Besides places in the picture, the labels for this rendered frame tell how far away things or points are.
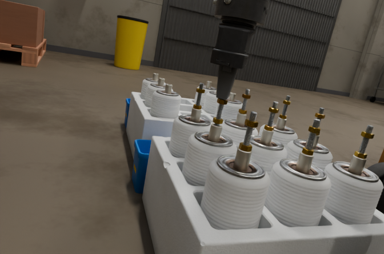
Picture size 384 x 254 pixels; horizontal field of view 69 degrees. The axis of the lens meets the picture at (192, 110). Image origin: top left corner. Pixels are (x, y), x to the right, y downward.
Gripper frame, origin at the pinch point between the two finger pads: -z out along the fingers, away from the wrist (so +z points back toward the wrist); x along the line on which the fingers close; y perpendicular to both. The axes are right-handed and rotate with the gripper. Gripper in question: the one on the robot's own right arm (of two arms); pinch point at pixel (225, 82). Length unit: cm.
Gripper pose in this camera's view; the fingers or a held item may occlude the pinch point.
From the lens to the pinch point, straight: 52.2
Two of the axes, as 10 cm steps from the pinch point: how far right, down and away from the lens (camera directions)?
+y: -9.5, -2.3, 2.2
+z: 1.8, -9.6, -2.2
